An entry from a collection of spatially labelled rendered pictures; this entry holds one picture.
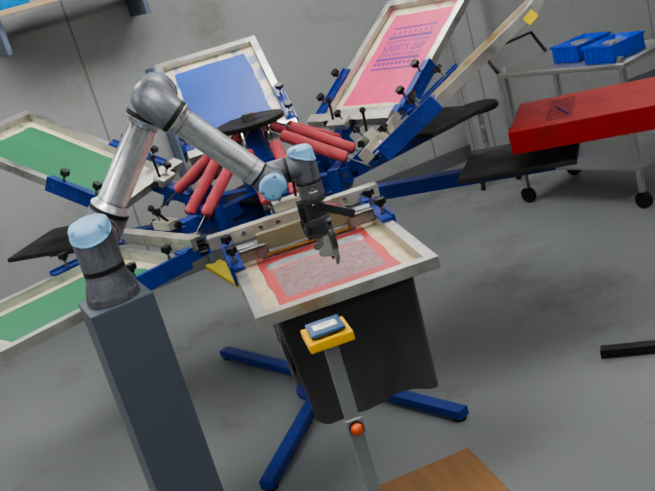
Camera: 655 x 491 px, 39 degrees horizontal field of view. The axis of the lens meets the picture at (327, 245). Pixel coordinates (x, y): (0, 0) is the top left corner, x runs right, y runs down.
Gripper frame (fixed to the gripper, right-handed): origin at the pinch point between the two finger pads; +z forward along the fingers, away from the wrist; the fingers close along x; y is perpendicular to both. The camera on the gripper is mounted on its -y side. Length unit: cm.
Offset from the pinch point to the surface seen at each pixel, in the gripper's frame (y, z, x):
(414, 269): -21.6, 10.9, 2.1
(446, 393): -45, 108, -95
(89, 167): 73, -17, -190
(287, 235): 6, 6, -58
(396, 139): -47, -10, -81
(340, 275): -2.6, 12.9, -19.2
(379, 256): -17.4, 12.8, -23.9
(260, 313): 26.5, 9.6, -0.9
